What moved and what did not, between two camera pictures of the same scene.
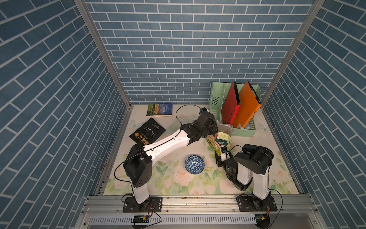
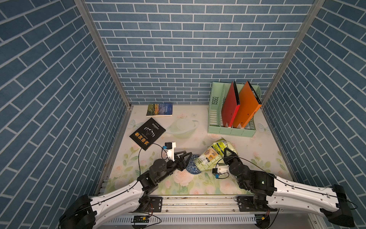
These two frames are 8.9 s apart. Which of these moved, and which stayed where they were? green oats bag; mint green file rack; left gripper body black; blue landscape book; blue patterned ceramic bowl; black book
Moved: green oats bag; left gripper body black
Stayed: black book; mint green file rack; blue patterned ceramic bowl; blue landscape book
